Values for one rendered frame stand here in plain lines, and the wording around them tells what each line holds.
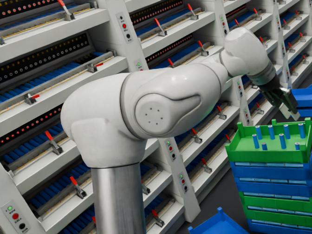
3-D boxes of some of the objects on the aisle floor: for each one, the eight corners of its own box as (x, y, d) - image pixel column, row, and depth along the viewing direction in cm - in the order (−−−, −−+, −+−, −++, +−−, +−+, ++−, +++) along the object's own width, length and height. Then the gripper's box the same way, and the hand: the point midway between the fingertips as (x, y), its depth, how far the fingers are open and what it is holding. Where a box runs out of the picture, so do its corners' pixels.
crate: (325, 207, 133) (323, 194, 130) (322, 243, 119) (320, 228, 116) (259, 201, 151) (256, 189, 148) (250, 231, 136) (245, 218, 133)
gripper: (242, 83, 109) (271, 120, 120) (278, 87, 95) (307, 129, 106) (253, 68, 110) (281, 106, 121) (290, 69, 96) (317, 113, 107)
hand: (289, 112), depth 112 cm, fingers open, 3 cm apart
